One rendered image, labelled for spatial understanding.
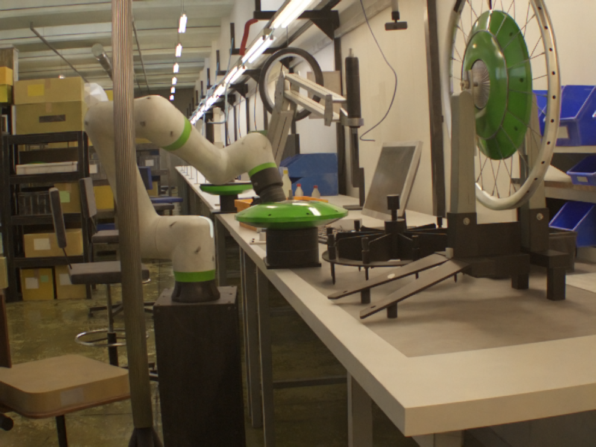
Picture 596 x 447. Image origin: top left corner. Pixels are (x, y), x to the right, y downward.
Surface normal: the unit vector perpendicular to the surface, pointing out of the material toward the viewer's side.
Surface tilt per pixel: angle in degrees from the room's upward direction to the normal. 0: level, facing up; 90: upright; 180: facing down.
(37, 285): 90
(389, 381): 0
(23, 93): 90
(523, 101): 97
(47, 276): 90
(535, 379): 0
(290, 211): 23
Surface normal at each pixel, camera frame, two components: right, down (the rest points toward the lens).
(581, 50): -0.99, 0.05
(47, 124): 0.14, 0.07
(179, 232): -0.37, 0.06
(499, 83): -0.92, 0.07
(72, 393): 0.71, 0.03
